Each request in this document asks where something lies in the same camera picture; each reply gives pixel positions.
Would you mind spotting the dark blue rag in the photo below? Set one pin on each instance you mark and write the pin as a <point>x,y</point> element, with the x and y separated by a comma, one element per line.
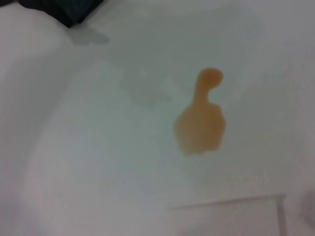
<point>61,9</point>

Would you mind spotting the white paper cup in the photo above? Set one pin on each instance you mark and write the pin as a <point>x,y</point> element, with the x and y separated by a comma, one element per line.
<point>226,218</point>

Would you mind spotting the orange brown liquid stain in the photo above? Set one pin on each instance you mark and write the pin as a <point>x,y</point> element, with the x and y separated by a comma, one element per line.
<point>200,125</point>

